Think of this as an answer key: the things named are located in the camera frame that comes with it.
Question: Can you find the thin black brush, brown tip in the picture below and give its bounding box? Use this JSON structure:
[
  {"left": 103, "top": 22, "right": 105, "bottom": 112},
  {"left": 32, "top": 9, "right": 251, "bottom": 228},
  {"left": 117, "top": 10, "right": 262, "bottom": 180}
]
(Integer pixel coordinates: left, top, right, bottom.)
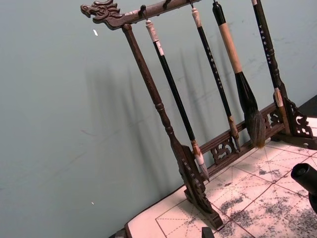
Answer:
[{"left": 190, "top": 7, "right": 242, "bottom": 153}]

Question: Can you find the carved dark wooden brush rack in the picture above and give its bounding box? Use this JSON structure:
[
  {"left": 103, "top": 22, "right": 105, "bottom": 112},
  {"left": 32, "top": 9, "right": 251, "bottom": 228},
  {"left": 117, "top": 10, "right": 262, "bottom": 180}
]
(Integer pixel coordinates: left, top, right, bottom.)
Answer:
[{"left": 80, "top": 0, "right": 314, "bottom": 230}]

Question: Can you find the black brush with white characters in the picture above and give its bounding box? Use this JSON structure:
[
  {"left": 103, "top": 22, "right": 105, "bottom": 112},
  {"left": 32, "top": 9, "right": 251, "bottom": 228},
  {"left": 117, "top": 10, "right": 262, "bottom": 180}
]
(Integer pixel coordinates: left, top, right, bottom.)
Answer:
[{"left": 251, "top": 0, "right": 284, "bottom": 108}]

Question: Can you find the large tan-handled bushy brush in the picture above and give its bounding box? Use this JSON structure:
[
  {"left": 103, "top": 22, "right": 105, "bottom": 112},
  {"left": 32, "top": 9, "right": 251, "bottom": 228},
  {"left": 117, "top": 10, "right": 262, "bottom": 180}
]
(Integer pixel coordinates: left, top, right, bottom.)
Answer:
[{"left": 211, "top": 0, "right": 266, "bottom": 150}]

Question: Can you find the white gridded calligraphy mat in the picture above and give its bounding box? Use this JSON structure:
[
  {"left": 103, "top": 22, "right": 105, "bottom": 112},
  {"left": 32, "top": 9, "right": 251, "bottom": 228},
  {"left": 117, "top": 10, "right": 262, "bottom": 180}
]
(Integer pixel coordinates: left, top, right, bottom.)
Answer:
[{"left": 124, "top": 116, "right": 317, "bottom": 238}]

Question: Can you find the black round cylinder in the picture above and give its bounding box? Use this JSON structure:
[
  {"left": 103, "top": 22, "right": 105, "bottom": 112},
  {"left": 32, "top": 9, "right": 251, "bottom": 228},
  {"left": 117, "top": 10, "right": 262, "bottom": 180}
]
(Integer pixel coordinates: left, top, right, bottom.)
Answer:
[{"left": 290, "top": 163, "right": 317, "bottom": 214}]

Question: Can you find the black brush with white cap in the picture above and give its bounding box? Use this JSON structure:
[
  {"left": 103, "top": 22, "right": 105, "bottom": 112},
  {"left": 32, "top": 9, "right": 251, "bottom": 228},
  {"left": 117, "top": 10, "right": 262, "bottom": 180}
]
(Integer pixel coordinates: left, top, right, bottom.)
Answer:
[{"left": 145, "top": 20, "right": 211, "bottom": 183}]

